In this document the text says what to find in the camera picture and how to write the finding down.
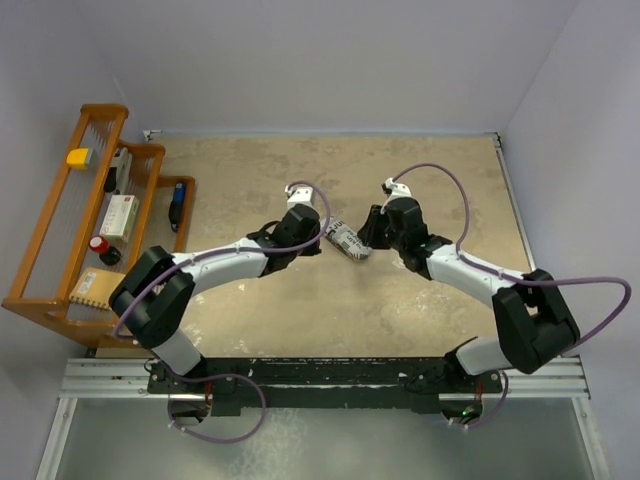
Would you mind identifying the white printed glasses case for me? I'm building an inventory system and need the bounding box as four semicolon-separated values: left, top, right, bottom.
323;216;373;261

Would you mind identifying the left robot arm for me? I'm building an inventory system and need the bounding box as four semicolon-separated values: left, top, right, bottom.
109;204;320;392

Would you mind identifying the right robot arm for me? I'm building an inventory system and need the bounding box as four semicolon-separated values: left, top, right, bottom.
358;197;581;391

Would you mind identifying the blue black utility knife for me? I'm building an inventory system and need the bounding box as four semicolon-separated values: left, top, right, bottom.
168;182;187;233

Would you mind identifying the white red box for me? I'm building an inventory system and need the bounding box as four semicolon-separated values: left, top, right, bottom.
99;194;139;243

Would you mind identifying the grey black stapler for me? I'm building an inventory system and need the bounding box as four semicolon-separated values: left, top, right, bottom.
103;147;132;195

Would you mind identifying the wooden tiered shelf rack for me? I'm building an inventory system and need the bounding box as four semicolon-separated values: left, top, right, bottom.
2;104;196;348

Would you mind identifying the yellow grey eraser block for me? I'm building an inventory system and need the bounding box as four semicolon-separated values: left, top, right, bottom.
66;147;98;170

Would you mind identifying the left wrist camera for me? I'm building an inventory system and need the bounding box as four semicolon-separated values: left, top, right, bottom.
285;184;315;209

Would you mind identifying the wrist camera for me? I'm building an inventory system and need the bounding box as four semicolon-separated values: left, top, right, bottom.
382;177;412;201
285;184;315;209

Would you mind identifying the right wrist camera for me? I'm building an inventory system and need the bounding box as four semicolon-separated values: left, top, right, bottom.
382;177;412;201

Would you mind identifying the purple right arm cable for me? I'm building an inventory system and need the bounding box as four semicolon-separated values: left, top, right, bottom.
392;163;632;351

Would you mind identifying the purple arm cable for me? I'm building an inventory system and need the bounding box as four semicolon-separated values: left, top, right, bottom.
392;163;632;351
112;180;334;386

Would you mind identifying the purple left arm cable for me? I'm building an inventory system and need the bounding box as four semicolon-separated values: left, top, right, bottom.
112;180;334;386

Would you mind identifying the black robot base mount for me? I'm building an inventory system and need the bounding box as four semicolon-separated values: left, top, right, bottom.
146;351;503;417

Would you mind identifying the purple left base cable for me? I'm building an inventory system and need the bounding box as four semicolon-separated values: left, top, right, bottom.
166;373;269;444

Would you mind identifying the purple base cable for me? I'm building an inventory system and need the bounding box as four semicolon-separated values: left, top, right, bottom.
447;369;510;434
166;373;269;444

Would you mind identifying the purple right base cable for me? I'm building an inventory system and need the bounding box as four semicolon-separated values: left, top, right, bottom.
447;369;510;434

